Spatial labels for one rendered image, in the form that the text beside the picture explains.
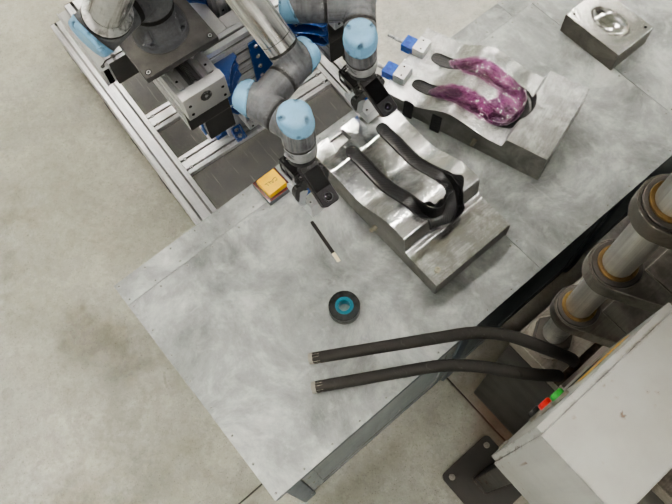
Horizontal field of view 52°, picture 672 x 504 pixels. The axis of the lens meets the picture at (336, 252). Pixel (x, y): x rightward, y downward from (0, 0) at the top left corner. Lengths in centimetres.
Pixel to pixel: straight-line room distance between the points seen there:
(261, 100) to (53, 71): 205
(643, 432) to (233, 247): 116
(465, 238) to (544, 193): 29
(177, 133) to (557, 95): 148
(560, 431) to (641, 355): 17
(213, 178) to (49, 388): 99
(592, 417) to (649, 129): 122
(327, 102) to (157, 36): 104
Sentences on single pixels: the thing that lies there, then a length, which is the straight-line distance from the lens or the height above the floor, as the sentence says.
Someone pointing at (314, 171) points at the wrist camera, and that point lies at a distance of 157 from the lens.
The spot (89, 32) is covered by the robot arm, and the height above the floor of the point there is 125.
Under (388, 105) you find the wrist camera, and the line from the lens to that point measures 172.
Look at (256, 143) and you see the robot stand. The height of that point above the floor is 21.
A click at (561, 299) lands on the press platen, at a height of 104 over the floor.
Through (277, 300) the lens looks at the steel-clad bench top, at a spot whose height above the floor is 80.
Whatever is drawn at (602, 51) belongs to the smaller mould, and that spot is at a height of 84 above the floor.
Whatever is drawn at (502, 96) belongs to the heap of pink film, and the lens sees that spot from 197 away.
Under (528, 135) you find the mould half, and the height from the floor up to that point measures 91.
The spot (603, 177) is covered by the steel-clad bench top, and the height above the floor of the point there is 80.
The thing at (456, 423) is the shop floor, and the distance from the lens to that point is 253.
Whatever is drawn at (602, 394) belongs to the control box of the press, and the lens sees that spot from 108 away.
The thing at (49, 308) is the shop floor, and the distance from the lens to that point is 288.
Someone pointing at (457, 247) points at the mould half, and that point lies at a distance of 177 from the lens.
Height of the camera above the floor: 248
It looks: 67 degrees down
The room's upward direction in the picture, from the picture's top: 6 degrees counter-clockwise
